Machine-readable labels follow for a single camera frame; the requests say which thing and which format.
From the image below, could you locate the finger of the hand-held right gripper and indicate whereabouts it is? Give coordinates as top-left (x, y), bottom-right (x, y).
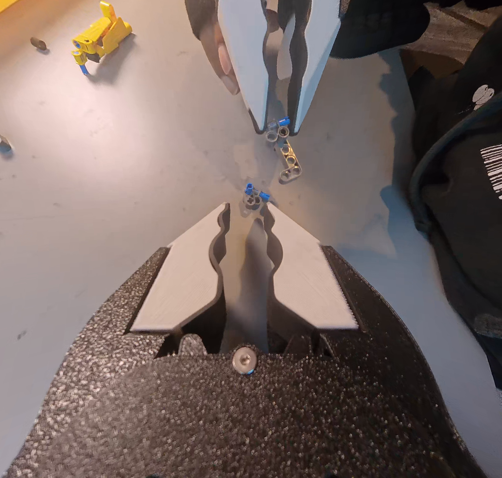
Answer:
top-left (217, 0), bottom-right (272, 135)
top-left (278, 0), bottom-right (345, 136)

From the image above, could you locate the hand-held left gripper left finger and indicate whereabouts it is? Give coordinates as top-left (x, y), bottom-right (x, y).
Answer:
top-left (128, 202), bottom-right (231, 334)

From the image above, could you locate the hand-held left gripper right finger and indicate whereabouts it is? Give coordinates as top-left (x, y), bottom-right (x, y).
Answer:
top-left (261, 203), bottom-right (361, 341)

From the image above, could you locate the grey brick beam assembly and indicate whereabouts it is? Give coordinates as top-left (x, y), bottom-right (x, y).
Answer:
top-left (265, 117), bottom-right (304, 184)

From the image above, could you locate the grey connector with blue pins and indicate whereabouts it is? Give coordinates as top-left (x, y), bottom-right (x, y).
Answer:
top-left (242, 183), bottom-right (271, 215)

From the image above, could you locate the person's right forearm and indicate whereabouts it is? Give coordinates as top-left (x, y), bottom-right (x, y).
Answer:
top-left (330, 0), bottom-right (502, 60)

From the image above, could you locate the grey desk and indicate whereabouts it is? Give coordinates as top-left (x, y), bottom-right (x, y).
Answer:
top-left (0, 0), bottom-right (502, 478)

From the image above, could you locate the person's right hand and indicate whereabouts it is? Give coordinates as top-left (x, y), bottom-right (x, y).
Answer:
top-left (184, 0), bottom-right (241, 96)

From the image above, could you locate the yellow brick assembly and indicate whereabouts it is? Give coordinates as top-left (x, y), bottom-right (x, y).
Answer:
top-left (71, 1), bottom-right (133, 76)

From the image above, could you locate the black printed sweatshirt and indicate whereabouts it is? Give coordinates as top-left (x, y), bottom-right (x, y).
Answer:
top-left (407, 12), bottom-right (502, 390)

